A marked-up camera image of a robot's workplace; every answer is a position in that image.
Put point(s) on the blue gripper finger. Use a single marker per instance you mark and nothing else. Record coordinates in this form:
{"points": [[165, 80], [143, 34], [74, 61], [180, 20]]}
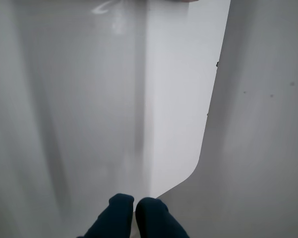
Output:
{"points": [[156, 220], [114, 218]]}

